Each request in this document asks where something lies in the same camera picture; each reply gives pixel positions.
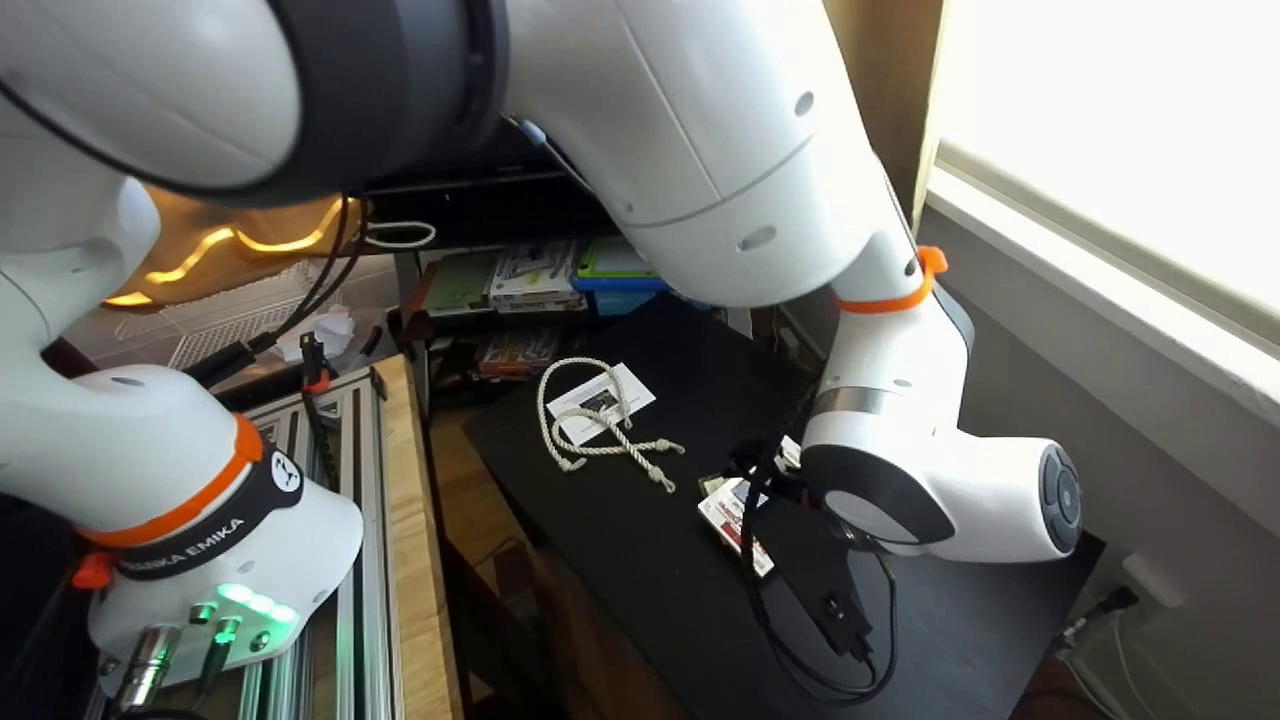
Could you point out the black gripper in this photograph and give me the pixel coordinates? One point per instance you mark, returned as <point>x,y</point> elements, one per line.
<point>805,543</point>

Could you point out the Boxcar Children paperback book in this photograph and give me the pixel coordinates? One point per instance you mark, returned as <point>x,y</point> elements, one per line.
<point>731,512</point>

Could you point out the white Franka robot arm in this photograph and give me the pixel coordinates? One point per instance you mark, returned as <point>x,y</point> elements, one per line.
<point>667,135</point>

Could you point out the white book with photo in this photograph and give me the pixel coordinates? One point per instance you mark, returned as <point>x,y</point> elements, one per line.
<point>603,400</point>

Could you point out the blue board game box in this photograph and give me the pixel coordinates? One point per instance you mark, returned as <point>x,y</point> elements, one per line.
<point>623,284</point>

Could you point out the wooden robot platform board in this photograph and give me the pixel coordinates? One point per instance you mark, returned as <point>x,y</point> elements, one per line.
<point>418,535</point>

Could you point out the white window sill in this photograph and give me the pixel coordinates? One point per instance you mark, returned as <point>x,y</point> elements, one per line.
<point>1106,283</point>

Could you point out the green board game box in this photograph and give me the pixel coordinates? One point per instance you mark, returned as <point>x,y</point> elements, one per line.
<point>461,283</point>

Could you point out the black television stand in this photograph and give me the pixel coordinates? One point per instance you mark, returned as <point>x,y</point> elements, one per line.
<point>454,202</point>

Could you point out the black clamp with orange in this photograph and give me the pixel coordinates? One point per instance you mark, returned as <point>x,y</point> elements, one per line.
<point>312,380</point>

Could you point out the aluminium frame rails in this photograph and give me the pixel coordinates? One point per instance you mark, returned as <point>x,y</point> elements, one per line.
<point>354,624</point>

